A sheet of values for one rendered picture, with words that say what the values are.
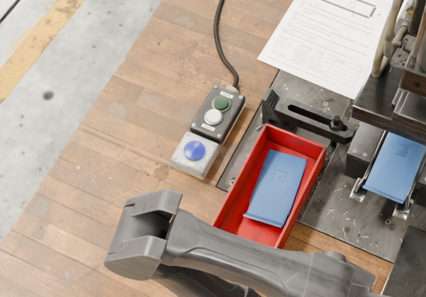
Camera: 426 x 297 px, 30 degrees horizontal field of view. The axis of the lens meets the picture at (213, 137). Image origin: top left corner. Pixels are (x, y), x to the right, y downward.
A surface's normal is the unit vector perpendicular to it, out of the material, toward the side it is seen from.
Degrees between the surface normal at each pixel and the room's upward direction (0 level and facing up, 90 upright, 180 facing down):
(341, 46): 0
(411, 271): 0
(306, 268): 17
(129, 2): 0
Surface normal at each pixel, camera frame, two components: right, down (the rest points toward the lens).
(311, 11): -0.04, -0.48
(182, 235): 0.22, -0.40
